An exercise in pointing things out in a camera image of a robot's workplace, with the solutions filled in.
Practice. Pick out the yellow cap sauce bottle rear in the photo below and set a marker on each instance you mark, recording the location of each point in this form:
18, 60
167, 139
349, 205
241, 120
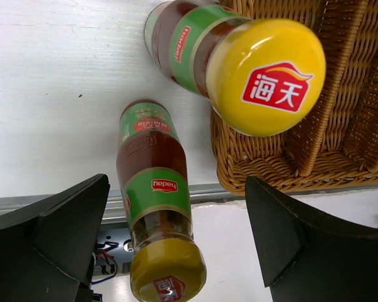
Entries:
261, 76

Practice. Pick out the woven wicker divided tray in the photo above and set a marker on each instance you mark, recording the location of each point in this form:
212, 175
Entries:
336, 144

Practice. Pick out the yellow cap sauce bottle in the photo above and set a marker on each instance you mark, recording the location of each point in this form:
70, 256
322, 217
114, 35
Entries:
261, 76
151, 167

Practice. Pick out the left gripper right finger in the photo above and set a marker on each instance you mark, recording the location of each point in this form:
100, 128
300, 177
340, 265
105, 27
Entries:
306, 254

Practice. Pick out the yellow cap sauce bottle front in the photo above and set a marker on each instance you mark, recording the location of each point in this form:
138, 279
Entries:
151, 167

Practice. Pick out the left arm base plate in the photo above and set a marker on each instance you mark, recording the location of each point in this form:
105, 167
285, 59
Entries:
113, 254

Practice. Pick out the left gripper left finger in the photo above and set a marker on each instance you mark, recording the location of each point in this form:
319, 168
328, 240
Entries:
46, 248

